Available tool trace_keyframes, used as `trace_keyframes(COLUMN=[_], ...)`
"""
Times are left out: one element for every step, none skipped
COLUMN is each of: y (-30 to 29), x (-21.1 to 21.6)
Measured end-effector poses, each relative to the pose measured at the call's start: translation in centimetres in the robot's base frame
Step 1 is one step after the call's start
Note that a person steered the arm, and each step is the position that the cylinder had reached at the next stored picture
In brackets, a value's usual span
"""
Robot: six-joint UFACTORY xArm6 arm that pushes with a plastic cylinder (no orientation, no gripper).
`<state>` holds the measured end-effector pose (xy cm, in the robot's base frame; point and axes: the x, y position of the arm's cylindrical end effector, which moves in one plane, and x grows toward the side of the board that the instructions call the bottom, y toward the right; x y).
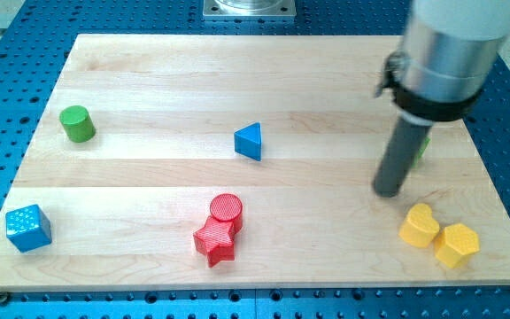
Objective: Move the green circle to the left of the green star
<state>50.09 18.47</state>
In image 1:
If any yellow heart block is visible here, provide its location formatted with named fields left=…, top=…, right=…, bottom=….
left=398, top=203, right=440, bottom=248

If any green star block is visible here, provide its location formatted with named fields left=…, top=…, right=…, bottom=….
left=412, top=137, right=431, bottom=168

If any yellow hexagon block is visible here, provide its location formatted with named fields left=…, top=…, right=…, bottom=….
left=434, top=223, right=480, bottom=268

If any blue cube block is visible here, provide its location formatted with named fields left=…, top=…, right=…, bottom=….
left=5, top=204, right=52, bottom=253

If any light wooden board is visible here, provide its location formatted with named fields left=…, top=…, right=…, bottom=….
left=0, top=34, right=510, bottom=292

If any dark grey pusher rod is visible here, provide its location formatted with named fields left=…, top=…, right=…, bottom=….
left=372, top=114, right=434, bottom=198

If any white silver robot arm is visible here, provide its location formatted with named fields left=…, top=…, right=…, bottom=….
left=375, top=0, right=510, bottom=121

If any green cylinder block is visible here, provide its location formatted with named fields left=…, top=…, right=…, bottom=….
left=59, top=105, right=97, bottom=143

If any red star block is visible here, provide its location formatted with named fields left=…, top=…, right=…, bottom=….
left=193, top=216, right=235, bottom=268

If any red cylinder block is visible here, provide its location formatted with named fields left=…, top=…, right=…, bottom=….
left=209, top=193, right=243, bottom=234

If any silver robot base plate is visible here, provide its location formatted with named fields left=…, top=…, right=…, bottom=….
left=203, top=0, right=297, bottom=19

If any blue triangle block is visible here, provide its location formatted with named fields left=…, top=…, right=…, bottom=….
left=234, top=122, right=262, bottom=161

